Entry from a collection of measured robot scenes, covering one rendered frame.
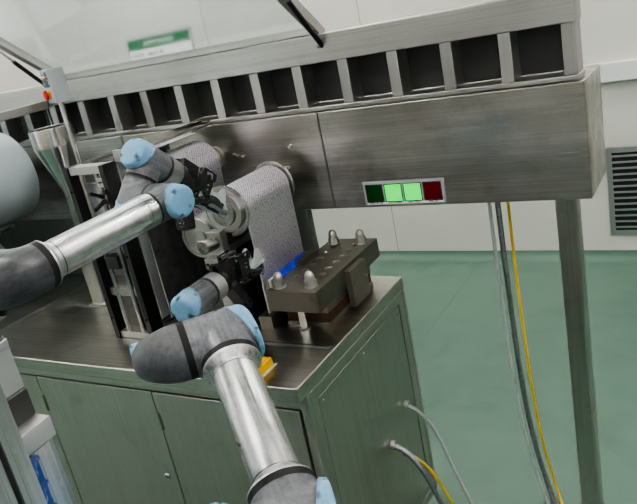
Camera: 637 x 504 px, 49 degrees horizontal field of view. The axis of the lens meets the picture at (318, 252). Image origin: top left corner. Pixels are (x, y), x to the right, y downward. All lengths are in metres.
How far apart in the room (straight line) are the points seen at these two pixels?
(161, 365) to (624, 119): 3.33
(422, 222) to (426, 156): 2.75
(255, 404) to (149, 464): 1.04
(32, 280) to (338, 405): 0.87
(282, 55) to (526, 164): 0.76
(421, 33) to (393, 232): 3.02
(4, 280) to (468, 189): 1.20
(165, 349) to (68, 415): 1.09
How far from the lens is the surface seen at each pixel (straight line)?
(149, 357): 1.38
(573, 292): 2.20
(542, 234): 4.52
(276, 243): 2.05
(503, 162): 1.93
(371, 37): 1.99
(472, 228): 4.62
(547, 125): 1.88
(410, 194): 2.03
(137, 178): 1.67
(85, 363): 2.16
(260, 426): 1.22
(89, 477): 2.53
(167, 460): 2.19
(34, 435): 1.10
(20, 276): 1.38
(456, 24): 1.90
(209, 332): 1.36
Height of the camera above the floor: 1.73
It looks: 19 degrees down
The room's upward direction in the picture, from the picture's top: 12 degrees counter-clockwise
